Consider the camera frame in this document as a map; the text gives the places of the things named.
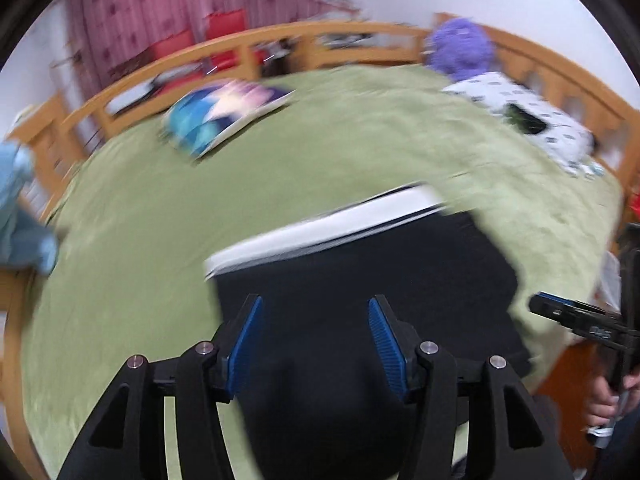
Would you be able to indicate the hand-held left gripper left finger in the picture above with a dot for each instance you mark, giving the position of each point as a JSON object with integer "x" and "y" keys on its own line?
{"x": 242, "y": 355}

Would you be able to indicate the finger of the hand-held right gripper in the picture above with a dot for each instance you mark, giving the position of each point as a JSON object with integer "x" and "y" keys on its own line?
{"x": 555, "y": 310}

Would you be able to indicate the blue fluffy towel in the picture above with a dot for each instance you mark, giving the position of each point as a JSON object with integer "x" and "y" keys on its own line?
{"x": 20, "y": 230}

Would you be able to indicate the person's right hand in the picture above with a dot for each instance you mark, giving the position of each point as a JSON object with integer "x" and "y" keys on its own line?
{"x": 602, "y": 405}

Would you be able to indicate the black pants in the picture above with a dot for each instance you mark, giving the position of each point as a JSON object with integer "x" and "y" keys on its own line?
{"x": 350, "y": 270}

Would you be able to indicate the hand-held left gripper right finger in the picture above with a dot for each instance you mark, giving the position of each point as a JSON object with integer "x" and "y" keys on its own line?
{"x": 390, "y": 355}

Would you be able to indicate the wooden bed frame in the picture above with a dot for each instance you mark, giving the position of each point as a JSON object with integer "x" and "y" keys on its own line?
{"x": 360, "y": 55}

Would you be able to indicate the person's dark clothing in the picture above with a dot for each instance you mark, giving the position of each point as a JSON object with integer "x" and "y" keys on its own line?
{"x": 565, "y": 440}

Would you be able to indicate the cluttered desk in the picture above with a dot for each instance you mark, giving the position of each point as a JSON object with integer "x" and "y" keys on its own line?
{"x": 345, "y": 7}

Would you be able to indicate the green plush blanket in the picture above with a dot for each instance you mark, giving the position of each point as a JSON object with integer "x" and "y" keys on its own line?
{"x": 150, "y": 210}

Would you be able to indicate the red chair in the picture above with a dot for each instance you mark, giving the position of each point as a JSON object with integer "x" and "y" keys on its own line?
{"x": 227, "y": 25}
{"x": 172, "y": 45}

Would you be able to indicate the red striped curtain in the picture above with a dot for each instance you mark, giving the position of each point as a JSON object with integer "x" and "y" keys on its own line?
{"x": 150, "y": 0}

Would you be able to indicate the white floral pillow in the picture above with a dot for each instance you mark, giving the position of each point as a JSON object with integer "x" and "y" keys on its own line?
{"x": 500, "y": 91}

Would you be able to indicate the purple plush toy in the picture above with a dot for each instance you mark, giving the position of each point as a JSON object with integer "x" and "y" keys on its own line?
{"x": 460, "y": 47}

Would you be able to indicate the geometric patterned pillow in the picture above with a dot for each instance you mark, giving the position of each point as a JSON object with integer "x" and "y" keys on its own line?
{"x": 210, "y": 115}

